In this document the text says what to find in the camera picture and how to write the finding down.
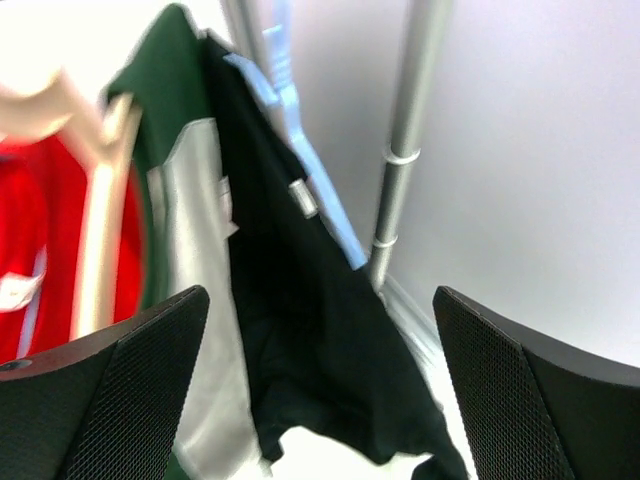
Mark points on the beige wooden hanger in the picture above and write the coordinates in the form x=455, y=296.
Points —
x=103, y=146

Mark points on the light blue plastic hanger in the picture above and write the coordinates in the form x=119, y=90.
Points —
x=317, y=194

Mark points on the red t shirt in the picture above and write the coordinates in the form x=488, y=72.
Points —
x=42, y=199

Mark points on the green and grey t shirt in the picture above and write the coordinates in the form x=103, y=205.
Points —
x=178, y=165

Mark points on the black t shirt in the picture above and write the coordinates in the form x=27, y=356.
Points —
x=320, y=348

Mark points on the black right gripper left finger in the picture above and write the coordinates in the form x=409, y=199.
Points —
x=107, y=405

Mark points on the silver clothes rack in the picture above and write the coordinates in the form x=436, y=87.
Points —
x=427, y=21

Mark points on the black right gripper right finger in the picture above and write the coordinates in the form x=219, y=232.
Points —
x=534, y=407

